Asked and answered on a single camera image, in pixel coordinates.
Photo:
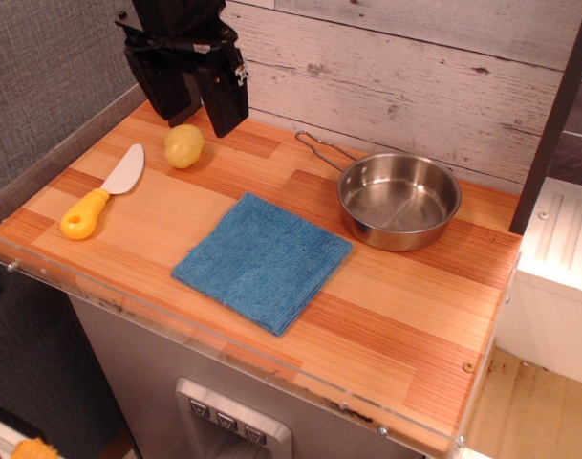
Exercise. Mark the yellow toy potato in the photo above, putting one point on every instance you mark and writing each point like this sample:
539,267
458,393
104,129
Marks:
183,146

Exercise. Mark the dark vertical post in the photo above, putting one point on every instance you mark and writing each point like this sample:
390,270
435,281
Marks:
559,113

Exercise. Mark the orange object bottom left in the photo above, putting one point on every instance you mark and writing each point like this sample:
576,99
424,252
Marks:
34,449

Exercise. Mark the grey toy fridge cabinet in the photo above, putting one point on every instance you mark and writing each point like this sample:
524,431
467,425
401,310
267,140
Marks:
142,367

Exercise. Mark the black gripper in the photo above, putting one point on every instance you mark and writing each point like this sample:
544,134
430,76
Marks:
183,28

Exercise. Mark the yellow handled toy knife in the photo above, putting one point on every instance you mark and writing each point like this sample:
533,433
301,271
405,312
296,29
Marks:
80,221

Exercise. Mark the stainless steel pan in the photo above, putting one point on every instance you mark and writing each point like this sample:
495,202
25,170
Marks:
391,201

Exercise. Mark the clear acrylic table guard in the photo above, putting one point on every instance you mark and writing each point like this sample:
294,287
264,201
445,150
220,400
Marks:
394,342

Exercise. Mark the silver dispenser button panel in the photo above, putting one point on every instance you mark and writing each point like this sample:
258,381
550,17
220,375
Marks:
220,427

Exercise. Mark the blue folded cloth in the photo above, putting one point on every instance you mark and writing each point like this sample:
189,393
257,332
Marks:
263,262

